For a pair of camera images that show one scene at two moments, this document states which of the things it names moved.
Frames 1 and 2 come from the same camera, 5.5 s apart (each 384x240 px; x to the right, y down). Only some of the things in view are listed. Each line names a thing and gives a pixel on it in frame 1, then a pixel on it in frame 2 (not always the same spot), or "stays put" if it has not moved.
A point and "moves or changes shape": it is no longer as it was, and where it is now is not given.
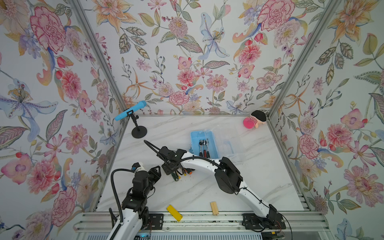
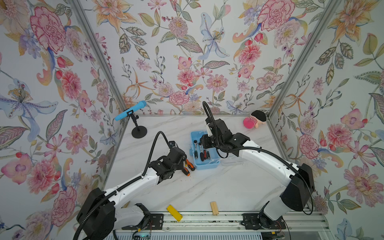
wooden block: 214,208 stays put
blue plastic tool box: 197,136 stays put
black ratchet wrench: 200,143 moves or changes shape
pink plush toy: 257,117 stays put
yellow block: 173,212 stays put
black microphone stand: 138,132 stays put
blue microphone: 142,104 stays put
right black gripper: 166,170 → 204,142
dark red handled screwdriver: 175,177 → 201,154
